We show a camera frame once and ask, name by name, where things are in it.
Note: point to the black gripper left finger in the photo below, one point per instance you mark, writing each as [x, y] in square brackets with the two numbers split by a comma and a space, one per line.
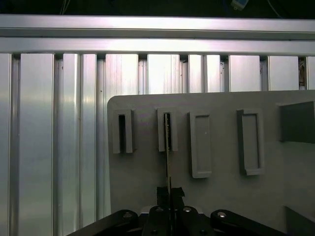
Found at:
[157, 221]

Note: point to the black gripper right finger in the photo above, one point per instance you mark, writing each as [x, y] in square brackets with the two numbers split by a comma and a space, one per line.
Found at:
[187, 221]

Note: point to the grey parts rack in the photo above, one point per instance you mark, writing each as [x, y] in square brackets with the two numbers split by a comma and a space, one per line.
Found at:
[221, 196]

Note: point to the small blue white object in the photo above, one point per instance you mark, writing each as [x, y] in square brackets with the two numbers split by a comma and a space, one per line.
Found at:
[238, 3]

